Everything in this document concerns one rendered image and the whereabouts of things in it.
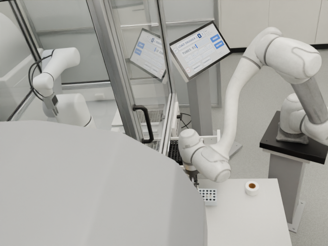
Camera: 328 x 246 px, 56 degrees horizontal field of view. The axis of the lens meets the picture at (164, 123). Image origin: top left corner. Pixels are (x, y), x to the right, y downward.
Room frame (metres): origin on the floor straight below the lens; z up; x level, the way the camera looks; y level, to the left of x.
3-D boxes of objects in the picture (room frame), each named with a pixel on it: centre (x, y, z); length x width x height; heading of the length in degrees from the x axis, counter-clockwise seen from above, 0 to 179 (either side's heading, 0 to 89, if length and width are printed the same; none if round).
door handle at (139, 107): (0.90, 0.07, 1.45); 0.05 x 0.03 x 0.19; 77
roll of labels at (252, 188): (1.04, -0.40, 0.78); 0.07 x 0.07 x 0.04
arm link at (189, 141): (1.03, -0.10, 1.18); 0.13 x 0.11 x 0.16; 26
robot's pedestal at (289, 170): (1.37, -0.77, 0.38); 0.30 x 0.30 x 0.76; 52
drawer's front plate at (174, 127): (1.63, -0.08, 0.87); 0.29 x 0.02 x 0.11; 167
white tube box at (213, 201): (1.04, -0.15, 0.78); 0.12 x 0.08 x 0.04; 75
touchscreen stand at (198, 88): (2.20, -0.38, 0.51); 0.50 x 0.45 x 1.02; 36
